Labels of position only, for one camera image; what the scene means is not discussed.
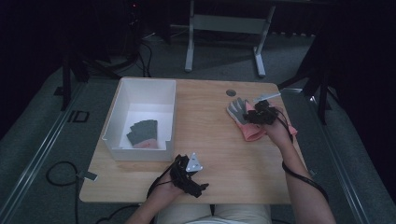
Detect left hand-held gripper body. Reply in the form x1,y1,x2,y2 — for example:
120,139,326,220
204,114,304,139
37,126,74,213
169,152,204,191

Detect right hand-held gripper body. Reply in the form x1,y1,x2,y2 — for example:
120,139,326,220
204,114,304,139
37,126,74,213
252,91,282,126

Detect pink ski glove grey palm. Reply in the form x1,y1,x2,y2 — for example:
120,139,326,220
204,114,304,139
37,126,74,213
226,97,268,143

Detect pink ski glove printed back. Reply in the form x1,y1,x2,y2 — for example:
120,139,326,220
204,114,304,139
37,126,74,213
268,104,299,137

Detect white storage box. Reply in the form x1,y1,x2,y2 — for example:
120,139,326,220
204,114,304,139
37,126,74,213
102,77,177,162

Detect person's left hand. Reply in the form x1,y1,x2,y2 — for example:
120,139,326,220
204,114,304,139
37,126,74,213
151,174,187,203

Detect person's right hand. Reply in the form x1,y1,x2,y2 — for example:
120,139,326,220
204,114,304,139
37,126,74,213
263,106,296,150

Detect person's left leg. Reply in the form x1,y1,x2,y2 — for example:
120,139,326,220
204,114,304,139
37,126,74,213
154,203,214,224

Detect black tripod stand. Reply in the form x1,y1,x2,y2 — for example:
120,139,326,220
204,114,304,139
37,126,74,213
53,29,125,112
277,27,335,126

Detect small grey tag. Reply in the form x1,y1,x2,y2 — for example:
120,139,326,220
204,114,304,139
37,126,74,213
83,170,99,183

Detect left hand-held gripper black cable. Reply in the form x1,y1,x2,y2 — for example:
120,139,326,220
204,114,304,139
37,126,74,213
146,163,176,199

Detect hand-held gripper black cable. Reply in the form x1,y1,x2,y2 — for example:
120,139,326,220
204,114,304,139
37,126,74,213
146,163,176,199
270,106,330,203

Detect thin black floor cable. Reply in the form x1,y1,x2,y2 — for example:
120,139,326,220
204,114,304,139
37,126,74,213
93,204,142,224

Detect right hand-held gripper black cable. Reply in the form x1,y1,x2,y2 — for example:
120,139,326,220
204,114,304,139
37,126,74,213
270,106,330,203

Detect white metal desk frame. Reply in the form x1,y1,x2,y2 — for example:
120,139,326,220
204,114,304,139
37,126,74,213
183,0,278,78

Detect metal floor rail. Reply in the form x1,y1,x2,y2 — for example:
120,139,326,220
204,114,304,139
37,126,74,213
281,88,373,224
0,82,87,224

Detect black looped floor cable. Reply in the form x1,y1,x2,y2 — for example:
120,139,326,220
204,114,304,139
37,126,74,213
45,161,80,224

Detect black cables behind table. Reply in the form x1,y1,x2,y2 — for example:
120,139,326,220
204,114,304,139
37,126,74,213
134,31,157,78

